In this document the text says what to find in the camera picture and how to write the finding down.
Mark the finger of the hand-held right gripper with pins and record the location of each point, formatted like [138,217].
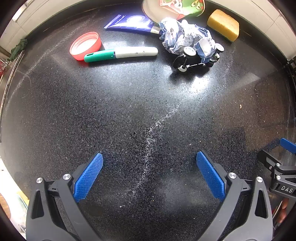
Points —
[288,145]
[268,160]

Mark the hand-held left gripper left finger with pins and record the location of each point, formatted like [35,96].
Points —
[89,178]

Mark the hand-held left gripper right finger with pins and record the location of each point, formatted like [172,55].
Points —
[211,176]

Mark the blue toothpaste tube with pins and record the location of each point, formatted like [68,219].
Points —
[129,23]

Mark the person's right hand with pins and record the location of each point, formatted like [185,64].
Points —
[283,209]

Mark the black toy car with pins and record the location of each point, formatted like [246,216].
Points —
[192,63]

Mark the green and white marker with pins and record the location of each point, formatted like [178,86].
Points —
[129,52]

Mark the red plastic lid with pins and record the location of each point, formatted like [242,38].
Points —
[81,44]

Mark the yellow sponge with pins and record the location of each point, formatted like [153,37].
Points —
[223,23]

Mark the crumpled white blue wrapper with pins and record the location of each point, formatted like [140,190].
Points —
[182,34]

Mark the green cloth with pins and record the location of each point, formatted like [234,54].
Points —
[19,47]

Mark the colourful cartoon bowl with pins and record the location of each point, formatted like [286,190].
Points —
[185,7]

